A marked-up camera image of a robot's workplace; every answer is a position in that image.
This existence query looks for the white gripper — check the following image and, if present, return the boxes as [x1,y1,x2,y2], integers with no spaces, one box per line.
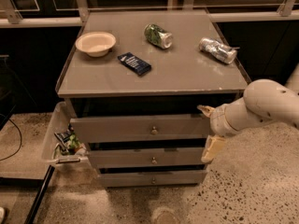
[197,104,239,163]

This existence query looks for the grey top drawer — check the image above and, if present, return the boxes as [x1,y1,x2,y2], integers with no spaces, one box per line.
[70,114,210,143]

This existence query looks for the grey drawer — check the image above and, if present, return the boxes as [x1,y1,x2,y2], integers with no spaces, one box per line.
[99,170,207,187]
[89,147,204,168]
[70,114,210,143]

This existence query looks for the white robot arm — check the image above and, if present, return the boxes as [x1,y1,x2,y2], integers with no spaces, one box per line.
[197,79,299,163]

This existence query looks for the grey middle drawer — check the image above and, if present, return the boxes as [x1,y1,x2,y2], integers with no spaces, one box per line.
[89,147,204,168]

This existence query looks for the grey bottom drawer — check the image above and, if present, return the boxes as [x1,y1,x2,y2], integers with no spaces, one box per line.
[99,170,207,187]

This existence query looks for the grey drawer cabinet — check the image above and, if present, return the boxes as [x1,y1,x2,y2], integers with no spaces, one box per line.
[56,10,248,175]

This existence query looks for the crushed silver can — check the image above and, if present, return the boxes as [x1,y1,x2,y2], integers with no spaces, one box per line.
[199,37,237,64]

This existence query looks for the dark blue snack packet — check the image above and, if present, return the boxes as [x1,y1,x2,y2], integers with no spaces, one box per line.
[118,52,151,76]

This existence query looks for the green soda can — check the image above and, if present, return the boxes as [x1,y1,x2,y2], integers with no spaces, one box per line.
[144,23,173,49]

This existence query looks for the white paper bowl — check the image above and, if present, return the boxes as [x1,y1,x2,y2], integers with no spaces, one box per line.
[75,32,116,57]

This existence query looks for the snack packets in bin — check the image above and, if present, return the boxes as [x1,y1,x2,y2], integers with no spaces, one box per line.
[52,125,87,158]

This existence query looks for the clear plastic bin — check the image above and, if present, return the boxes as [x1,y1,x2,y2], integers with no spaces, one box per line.
[42,102,91,172]

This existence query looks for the black pole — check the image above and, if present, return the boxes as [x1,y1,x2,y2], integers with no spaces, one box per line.
[24,165,55,224]

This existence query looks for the black cable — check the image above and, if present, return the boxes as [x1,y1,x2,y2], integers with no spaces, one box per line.
[0,113,23,162]

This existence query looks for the metal railing frame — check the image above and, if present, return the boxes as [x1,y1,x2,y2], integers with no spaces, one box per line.
[0,0,299,27]

